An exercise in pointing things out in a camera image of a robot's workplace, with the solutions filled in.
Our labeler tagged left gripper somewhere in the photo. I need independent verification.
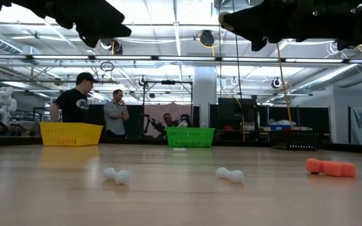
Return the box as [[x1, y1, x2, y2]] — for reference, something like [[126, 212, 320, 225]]
[[0, 0, 133, 49]]

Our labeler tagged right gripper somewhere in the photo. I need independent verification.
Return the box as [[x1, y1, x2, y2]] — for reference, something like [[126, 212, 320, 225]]
[[222, 0, 358, 52]]

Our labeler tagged orange pumpkin-head skeleton figure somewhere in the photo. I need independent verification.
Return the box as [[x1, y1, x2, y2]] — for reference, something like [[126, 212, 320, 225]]
[[305, 158, 357, 178]]

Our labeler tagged white building column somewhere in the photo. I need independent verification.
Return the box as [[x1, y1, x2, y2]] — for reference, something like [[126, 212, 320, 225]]
[[193, 66, 218, 127]]

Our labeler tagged person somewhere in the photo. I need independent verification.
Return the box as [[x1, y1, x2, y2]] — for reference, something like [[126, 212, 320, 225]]
[[48, 72, 101, 124], [102, 89, 130, 139], [158, 112, 177, 138]]

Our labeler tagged black cabinet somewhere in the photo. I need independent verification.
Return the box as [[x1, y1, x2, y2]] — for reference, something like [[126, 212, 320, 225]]
[[209, 97, 258, 131]]

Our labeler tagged blue box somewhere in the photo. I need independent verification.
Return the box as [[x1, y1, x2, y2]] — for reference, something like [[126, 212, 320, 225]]
[[268, 123, 292, 131]]

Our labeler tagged black partition screen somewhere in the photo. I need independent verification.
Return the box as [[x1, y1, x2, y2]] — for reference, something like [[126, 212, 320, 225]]
[[80, 104, 145, 138], [258, 105, 332, 136]]

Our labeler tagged pink curtain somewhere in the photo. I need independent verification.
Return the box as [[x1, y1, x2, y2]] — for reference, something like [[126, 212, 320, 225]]
[[143, 102, 195, 138]]

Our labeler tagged black plastic basket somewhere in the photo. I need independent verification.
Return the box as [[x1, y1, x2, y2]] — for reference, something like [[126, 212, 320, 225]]
[[270, 129, 324, 151]]

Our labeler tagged yellow plastic basket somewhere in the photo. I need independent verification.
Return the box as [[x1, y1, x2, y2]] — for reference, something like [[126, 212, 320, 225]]
[[39, 121, 104, 147]]

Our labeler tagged green plastic basket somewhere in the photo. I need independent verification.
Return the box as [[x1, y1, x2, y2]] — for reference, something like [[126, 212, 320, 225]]
[[166, 126, 217, 148]]

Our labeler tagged yellow hanging strap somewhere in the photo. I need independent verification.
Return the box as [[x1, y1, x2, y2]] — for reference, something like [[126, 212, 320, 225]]
[[276, 43, 295, 130]]

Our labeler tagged black hanging cable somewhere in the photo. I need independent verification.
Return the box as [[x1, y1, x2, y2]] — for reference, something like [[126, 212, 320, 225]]
[[232, 31, 247, 142]]

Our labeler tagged black stand frame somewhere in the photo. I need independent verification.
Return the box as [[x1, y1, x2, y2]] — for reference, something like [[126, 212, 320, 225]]
[[141, 80, 194, 138]]

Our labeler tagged black table frame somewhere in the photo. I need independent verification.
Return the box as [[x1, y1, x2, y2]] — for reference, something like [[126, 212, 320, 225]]
[[0, 134, 362, 152]]

